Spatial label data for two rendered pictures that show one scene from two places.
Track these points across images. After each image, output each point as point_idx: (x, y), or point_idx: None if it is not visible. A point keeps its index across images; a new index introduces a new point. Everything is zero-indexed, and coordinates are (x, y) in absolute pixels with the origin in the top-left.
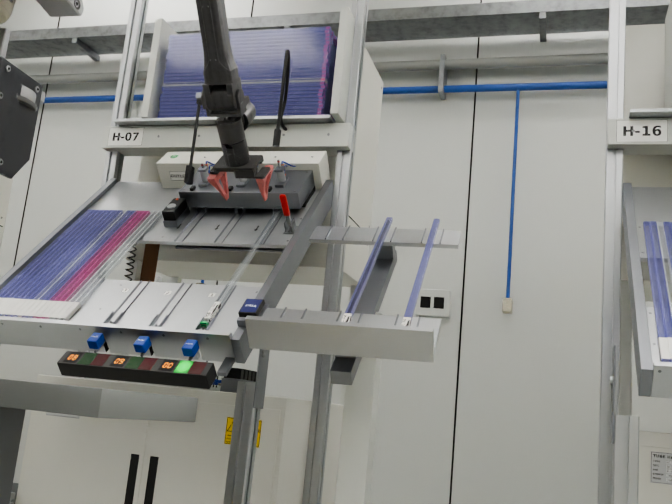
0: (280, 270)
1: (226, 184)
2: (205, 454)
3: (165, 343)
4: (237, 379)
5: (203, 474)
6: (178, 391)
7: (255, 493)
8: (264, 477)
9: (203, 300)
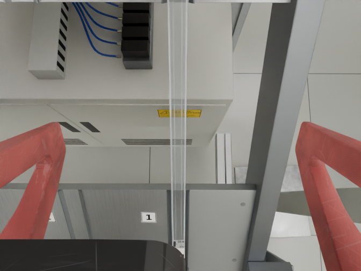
0: (289, 151)
1: (19, 168)
2: (139, 120)
3: None
4: (147, 62)
5: (143, 125)
6: (79, 100)
7: (199, 127)
8: (207, 123)
9: (139, 230)
